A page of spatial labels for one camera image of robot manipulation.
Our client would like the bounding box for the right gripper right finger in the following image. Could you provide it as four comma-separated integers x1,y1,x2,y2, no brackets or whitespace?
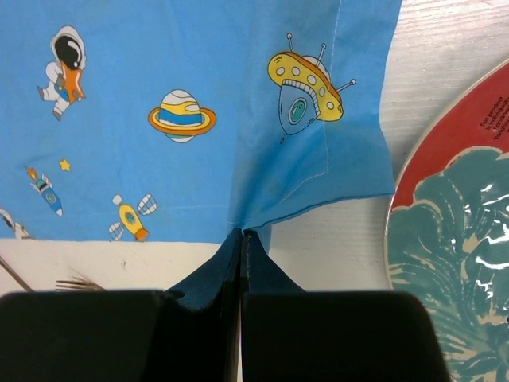
240,231,449,381

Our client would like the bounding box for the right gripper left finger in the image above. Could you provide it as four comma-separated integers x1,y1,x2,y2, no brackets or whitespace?
1,229,243,381

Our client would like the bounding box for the blue space-print cloth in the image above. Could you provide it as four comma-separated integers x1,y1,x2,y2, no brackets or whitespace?
1,1,402,243

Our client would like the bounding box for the copper fork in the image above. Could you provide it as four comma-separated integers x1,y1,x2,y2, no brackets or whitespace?
55,279,105,291

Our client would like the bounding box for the red and teal plate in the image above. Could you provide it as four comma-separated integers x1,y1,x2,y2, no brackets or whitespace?
384,63,508,381

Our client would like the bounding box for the copper spoon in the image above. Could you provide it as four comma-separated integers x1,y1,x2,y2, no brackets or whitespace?
0,257,33,292

